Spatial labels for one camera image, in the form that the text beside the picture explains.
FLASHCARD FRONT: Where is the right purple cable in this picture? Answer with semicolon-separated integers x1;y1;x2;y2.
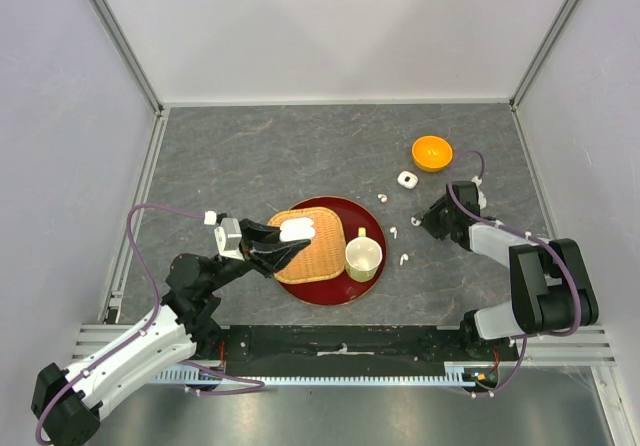
445;149;581;399

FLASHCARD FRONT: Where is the left aluminium frame post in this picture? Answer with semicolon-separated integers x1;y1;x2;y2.
88;0;164;115

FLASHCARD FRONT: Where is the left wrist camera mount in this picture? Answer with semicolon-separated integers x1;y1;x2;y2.
214;217;244;261

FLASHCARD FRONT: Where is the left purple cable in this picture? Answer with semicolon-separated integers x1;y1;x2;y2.
33;203;266;442

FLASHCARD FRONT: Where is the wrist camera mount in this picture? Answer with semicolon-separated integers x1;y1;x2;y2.
471;176;487;210
214;217;244;261

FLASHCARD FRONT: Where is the orange bowl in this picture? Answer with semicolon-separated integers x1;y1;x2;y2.
411;135;454;173

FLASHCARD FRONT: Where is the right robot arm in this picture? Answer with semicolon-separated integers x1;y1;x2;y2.
411;179;599;360

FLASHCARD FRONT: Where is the white oval charging case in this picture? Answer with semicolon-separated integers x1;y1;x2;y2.
279;217;316;242

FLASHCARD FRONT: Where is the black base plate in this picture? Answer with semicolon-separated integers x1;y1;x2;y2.
198;325;518;378

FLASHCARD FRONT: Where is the purple cable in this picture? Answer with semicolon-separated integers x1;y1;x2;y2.
33;203;266;442
445;149;581;399

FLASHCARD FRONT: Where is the woven bamboo basket plate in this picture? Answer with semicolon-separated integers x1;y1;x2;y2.
268;207;346;284

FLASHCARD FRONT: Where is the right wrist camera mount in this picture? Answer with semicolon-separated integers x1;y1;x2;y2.
471;176;487;210

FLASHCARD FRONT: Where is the red round tray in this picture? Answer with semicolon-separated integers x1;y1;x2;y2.
279;196;387;306

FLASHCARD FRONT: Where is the white square earbud case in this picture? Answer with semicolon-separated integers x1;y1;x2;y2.
397;171;418;190

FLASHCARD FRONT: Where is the right aluminium frame post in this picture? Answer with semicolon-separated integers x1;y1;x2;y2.
509;0;582;112

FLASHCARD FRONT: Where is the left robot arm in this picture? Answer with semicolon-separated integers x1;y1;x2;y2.
31;212;316;445

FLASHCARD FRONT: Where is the grey cable duct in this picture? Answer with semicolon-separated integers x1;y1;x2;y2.
149;363;479;388

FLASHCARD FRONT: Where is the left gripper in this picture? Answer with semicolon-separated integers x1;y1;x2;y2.
206;217;311;293

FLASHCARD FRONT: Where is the cream mug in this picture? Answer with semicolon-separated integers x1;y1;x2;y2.
345;227;384;283

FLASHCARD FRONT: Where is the aluminium frame post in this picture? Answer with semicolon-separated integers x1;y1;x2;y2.
509;0;582;112
88;0;164;115

